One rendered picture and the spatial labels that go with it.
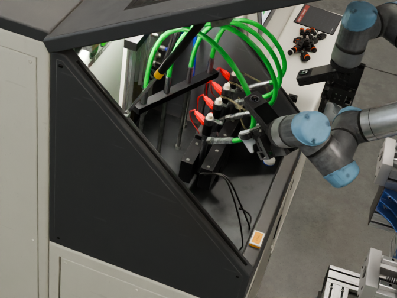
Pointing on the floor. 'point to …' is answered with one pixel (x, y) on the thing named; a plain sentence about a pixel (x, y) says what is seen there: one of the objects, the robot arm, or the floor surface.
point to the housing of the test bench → (26, 143)
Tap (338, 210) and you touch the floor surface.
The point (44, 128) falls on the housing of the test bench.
